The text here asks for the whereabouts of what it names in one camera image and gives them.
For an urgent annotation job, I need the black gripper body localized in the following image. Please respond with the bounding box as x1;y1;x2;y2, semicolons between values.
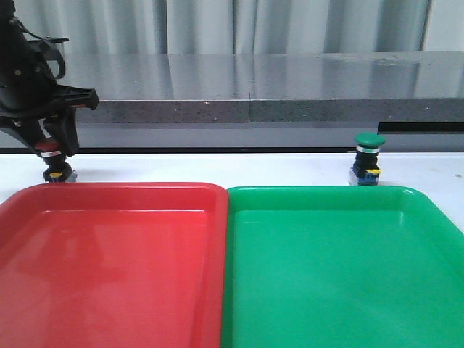
1;39;99;121

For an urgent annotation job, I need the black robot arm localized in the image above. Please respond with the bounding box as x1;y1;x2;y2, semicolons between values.
1;1;99;157

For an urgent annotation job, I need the grey stone counter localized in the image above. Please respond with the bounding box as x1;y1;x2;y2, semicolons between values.
63;52;463;153

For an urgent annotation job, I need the green plastic tray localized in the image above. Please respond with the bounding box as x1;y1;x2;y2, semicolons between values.
221;186;463;347

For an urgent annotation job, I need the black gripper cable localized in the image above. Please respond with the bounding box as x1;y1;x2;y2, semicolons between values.
10;17;70;80

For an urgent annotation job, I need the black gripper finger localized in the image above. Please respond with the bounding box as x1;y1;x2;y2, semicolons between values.
43;108;79;157
1;121;44;157

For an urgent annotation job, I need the red plastic tray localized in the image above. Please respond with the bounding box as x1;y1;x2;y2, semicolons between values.
1;183;228;347

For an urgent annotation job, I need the green mushroom push button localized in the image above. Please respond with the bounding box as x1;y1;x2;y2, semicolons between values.
349;133;385;186

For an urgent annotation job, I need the grey pleated curtain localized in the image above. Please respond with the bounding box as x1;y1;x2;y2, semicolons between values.
15;0;431;54

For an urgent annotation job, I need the red mushroom push button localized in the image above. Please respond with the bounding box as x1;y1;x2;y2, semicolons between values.
35;138;78;183

